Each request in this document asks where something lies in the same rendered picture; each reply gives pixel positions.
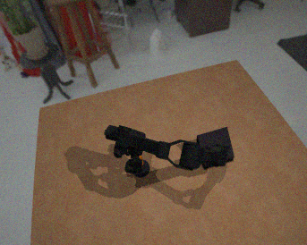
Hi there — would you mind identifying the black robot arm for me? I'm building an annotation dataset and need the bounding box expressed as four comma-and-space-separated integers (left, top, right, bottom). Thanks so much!
104, 125, 229, 171

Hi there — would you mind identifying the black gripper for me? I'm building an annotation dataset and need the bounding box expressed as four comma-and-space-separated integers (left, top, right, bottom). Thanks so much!
125, 148, 143, 173

